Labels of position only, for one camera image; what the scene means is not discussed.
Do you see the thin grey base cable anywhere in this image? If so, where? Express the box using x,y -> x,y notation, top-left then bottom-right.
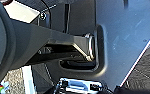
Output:
58,24 -> 109,73

